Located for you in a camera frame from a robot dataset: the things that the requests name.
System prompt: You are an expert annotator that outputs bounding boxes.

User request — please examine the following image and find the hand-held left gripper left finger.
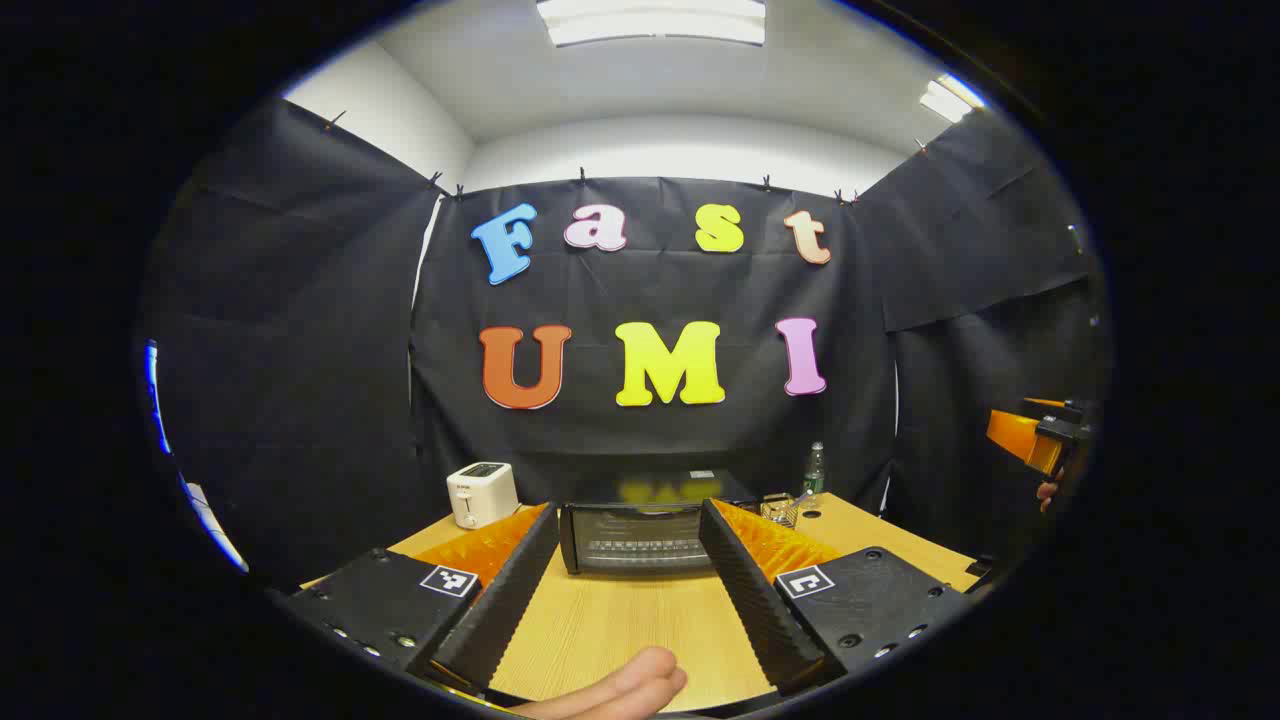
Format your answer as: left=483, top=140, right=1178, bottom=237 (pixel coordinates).
left=283, top=502, right=561, bottom=696

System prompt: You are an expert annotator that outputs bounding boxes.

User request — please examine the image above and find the white toaster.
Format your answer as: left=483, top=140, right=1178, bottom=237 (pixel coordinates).
left=446, top=462, right=521, bottom=529

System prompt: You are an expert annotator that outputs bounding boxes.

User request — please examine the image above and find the black backdrop cloth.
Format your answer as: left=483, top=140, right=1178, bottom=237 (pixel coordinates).
left=140, top=98, right=1113, bottom=591

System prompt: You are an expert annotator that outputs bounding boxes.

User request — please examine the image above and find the ceiling light panel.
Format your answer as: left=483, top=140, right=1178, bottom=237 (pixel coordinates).
left=537, top=0, right=768, bottom=48
left=920, top=72, right=987, bottom=124

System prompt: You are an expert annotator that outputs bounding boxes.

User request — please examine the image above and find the black electric oven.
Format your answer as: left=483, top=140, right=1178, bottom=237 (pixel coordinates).
left=557, top=468, right=761, bottom=577

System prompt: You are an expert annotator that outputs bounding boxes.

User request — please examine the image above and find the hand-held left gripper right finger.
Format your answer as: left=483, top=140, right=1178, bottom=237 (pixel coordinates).
left=697, top=498, right=976, bottom=697

